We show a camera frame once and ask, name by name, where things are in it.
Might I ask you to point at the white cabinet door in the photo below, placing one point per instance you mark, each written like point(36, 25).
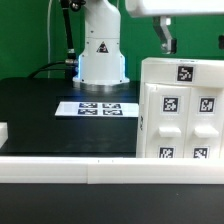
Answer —
point(167, 118)
point(205, 123)

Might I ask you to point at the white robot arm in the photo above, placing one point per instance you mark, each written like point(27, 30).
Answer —
point(101, 66)

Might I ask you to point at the white fence rail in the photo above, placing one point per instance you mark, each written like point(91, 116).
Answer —
point(3, 133)
point(110, 170)

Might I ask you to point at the white cabinet top block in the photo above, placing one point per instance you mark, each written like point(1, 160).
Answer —
point(188, 72)

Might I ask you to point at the white front fence rail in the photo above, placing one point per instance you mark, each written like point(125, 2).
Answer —
point(110, 170)

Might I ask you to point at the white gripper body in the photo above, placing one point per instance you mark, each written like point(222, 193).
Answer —
point(150, 8)

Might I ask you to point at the white left fence rail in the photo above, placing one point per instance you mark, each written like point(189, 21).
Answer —
point(3, 133)

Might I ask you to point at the white cabinet body box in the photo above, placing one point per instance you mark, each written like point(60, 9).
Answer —
point(143, 118)

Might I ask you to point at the white marker base sheet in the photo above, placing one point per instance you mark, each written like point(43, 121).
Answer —
point(97, 109)

